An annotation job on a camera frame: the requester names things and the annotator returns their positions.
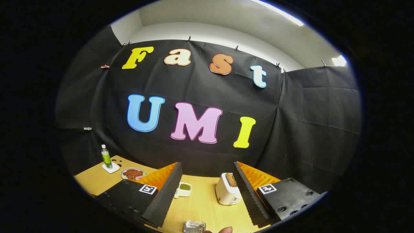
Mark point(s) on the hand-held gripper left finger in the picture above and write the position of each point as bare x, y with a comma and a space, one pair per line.
161, 200

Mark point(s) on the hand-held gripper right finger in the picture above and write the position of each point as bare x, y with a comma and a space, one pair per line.
250, 200

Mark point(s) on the white divided bean dish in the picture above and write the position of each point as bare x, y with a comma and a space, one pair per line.
184, 191

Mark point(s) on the white toaster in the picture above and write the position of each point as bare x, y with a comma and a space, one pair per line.
226, 194

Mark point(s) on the toast bread slice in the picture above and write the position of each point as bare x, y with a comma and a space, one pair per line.
230, 179

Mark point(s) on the plate of meat and vegetables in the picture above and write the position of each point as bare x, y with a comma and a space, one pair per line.
132, 173

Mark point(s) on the white square coaster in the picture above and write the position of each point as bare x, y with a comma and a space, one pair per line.
114, 169

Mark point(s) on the green label plastic bottle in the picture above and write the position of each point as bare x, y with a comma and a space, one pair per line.
106, 158

